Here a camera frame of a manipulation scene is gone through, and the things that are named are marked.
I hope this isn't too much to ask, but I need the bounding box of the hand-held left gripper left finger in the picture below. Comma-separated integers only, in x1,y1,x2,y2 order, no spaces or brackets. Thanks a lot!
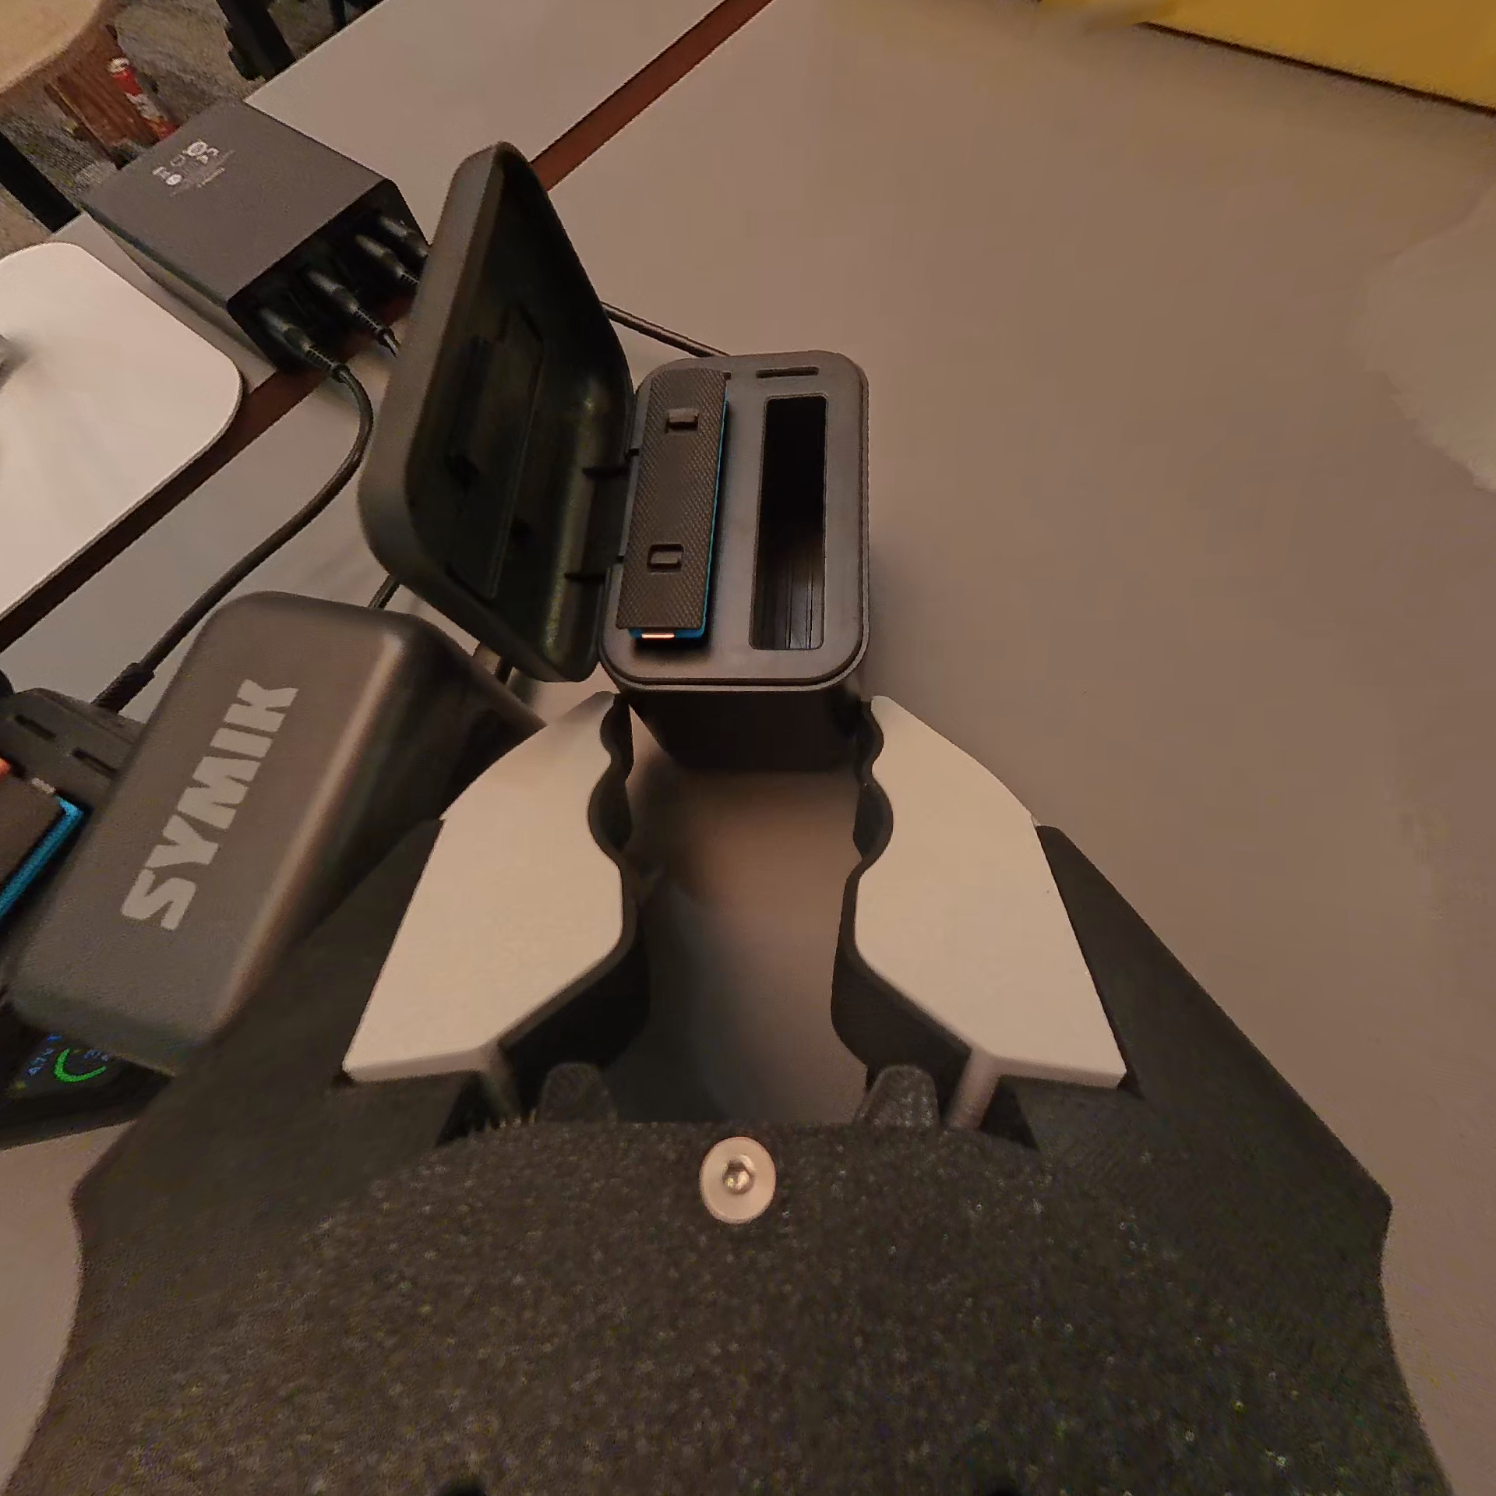
341,689,649,1129

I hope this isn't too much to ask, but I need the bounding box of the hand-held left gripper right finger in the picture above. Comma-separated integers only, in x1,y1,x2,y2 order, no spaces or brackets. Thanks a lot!
831,692,1130,1132

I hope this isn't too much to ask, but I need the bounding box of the black battery with blue edge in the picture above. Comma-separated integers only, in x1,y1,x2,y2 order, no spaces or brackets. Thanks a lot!
0,785,88,928
615,361,731,646

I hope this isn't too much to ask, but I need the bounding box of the plain black battery charger case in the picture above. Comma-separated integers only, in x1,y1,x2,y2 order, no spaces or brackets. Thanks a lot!
355,140,872,774

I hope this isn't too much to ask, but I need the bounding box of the black charger case holding batteries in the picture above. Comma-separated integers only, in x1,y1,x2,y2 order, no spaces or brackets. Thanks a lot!
0,687,147,936

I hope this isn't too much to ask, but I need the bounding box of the black charger case printed lid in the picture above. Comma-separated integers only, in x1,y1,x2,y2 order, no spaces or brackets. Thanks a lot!
0,589,549,1152

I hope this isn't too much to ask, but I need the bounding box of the white rounded pad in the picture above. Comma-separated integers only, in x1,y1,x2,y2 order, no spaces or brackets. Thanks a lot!
0,238,247,627

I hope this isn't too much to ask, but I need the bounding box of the black multi-port charging hub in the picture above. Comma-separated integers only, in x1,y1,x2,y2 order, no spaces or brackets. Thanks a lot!
74,99,434,375

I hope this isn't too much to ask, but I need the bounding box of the yellow bin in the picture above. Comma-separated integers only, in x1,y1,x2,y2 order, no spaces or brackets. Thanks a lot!
1052,0,1496,112

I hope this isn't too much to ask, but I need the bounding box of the beige round stool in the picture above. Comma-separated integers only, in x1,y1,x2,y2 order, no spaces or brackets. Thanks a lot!
0,0,124,130

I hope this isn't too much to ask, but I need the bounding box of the black chair frame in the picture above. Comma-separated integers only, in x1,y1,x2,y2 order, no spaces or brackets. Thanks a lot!
215,0,386,83

